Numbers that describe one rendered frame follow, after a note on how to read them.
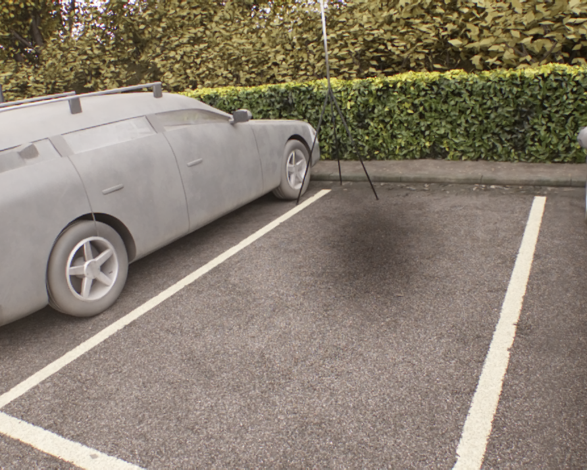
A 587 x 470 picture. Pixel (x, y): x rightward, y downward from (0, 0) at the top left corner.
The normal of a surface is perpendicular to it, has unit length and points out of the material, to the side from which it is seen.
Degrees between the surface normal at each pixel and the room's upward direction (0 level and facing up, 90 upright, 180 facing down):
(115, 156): 63
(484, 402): 0
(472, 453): 0
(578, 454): 0
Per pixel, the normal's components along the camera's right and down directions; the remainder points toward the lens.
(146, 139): 0.69, -0.44
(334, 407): -0.11, -0.94
